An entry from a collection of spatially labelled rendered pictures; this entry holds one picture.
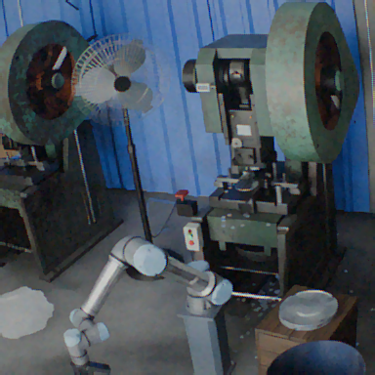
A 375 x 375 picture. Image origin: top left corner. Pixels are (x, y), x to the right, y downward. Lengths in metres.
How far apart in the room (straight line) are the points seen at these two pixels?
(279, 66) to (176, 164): 2.49
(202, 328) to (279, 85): 1.16
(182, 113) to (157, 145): 0.40
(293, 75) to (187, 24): 2.02
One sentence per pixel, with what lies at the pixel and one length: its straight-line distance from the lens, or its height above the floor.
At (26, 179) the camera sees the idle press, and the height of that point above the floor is 0.69.
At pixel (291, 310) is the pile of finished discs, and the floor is 0.38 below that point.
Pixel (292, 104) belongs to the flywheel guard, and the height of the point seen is 1.33.
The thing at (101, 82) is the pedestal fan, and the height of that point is 1.32.
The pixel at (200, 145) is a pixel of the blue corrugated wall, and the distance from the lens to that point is 4.91.
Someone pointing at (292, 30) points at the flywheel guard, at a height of 1.64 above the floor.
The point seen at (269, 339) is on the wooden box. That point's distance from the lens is 2.99.
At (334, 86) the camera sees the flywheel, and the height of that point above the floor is 1.32.
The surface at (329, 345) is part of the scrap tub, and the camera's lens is 2.67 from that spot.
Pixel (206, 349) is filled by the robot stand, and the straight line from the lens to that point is 3.09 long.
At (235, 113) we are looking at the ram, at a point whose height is 1.15.
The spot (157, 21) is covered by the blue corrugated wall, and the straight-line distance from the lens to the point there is 4.76.
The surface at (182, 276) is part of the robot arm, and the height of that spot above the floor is 0.78.
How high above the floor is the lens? 2.17
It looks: 25 degrees down
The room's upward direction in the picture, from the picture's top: 9 degrees counter-clockwise
